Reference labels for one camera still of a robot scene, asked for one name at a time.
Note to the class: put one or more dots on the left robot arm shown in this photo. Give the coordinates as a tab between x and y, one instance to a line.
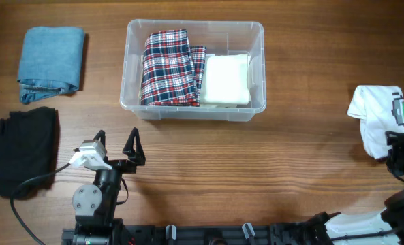
95	203

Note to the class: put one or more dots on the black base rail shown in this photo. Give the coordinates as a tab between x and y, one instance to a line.
274	234

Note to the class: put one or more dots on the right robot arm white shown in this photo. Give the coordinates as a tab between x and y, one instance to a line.
381	227

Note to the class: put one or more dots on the folded blue denim jeans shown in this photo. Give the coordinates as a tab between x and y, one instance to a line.
50	62

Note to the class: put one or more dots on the cream cloth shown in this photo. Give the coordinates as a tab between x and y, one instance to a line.
224	83

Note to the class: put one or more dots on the white printed t-shirt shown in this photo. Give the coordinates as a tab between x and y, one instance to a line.
379	109

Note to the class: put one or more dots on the black folded garment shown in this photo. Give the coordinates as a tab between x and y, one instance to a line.
27	146

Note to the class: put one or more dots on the clear plastic storage bin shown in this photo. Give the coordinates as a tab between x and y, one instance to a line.
220	38

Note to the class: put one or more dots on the red navy plaid shirt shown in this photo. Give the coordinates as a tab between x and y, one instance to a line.
172	70

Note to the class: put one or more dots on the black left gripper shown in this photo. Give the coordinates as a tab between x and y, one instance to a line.
139	157

